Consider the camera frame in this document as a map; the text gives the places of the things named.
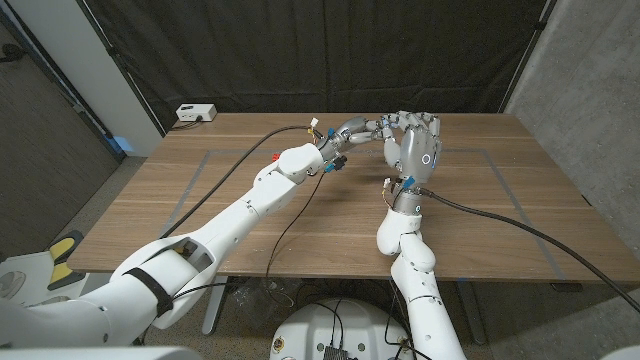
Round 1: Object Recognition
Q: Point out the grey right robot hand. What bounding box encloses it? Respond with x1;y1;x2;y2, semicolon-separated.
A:
378;110;444;217

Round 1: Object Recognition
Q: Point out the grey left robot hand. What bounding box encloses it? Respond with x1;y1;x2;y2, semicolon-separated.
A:
315;115;389;162

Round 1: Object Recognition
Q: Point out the white power strip box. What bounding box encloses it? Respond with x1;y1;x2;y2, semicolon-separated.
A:
175;103;218;123

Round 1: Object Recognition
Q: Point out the black backdrop curtain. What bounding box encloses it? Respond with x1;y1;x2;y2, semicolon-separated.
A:
82;0;556;132

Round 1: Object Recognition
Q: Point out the black backdrop stand pole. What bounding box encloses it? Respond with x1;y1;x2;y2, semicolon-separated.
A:
498;0;559;114
74;0;167;137

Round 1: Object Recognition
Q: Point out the grey table leg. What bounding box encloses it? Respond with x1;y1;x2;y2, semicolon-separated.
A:
455;279;489;346

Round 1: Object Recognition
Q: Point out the clear plastic bag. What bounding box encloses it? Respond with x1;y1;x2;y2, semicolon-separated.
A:
230;277;304;326

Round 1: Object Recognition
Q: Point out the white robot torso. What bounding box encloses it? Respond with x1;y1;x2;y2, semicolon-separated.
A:
269;298;415;360

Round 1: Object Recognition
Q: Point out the white table leg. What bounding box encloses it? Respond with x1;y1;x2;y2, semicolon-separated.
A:
201;277;230;336

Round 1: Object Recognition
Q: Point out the yellow and black floor tool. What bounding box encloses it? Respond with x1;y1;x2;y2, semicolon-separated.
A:
46;229;87;292

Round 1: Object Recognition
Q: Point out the white floor board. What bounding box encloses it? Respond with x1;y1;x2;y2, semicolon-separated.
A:
0;251;126;307

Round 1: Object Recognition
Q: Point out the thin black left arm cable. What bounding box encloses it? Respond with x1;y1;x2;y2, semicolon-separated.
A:
172;172;327;309

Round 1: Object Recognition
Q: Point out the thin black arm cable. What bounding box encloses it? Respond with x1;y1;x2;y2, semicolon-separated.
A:
172;172;327;309
382;279;431;360

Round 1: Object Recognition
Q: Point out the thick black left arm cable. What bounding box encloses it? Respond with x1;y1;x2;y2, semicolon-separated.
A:
158;124;317;240

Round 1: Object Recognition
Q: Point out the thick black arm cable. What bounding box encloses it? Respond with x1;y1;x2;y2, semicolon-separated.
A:
158;124;317;240
422;188;640;314

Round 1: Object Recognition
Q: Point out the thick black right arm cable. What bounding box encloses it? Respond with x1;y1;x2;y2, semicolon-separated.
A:
422;188;640;314

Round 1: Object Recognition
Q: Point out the black power strip cable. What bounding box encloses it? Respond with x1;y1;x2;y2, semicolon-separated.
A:
170;115;204;131

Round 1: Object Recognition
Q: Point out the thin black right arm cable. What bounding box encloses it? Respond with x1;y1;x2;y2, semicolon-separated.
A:
382;279;431;360

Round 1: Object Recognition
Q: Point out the black torso cable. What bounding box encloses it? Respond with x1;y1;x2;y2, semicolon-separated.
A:
312;298;347;349

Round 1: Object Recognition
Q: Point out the black door handle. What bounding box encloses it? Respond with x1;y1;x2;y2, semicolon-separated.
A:
0;43;25;64

